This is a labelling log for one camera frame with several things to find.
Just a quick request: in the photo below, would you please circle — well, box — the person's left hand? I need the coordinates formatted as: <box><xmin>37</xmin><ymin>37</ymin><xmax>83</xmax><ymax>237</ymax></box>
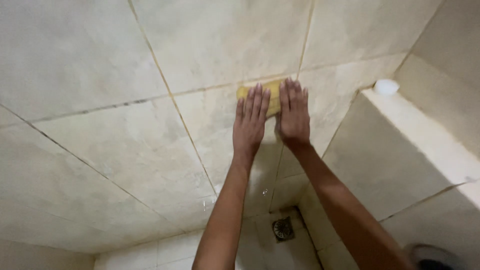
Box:
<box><xmin>232</xmin><ymin>83</ymin><xmax>272</xmax><ymax>155</ymax></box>

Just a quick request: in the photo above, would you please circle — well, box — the white soap bar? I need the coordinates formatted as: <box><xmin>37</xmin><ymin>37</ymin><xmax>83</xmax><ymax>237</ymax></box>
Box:
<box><xmin>373</xmin><ymin>79</ymin><xmax>400</xmax><ymax>95</ymax></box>

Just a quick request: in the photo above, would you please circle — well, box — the yellow sponge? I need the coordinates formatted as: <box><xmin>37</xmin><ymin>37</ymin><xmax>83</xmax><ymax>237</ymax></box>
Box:
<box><xmin>236</xmin><ymin>78</ymin><xmax>290</xmax><ymax>118</ymax></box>

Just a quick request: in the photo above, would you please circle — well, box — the dark round basin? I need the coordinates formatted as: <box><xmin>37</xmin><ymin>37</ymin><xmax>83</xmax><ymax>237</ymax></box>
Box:
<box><xmin>407</xmin><ymin>244</ymin><xmax>469</xmax><ymax>270</ymax></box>

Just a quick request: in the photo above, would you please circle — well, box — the metal floor drain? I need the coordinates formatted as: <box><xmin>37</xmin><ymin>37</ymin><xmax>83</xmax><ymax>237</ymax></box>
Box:
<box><xmin>272</xmin><ymin>216</ymin><xmax>295</xmax><ymax>243</ymax></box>

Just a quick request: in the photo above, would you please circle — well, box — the person's right hand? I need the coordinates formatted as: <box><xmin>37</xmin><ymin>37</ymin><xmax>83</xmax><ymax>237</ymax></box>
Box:
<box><xmin>277</xmin><ymin>77</ymin><xmax>311</xmax><ymax>147</ymax></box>

